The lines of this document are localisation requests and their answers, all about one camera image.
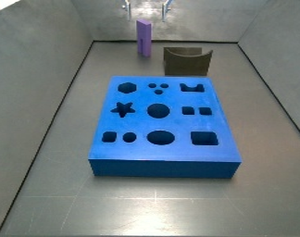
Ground blue foam shape board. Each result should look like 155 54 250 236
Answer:
88 76 241 179

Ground dark curved holder stand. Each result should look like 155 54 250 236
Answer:
163 47 213 76

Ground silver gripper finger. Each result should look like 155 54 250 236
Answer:
123 0 131 21
162 0 174 22

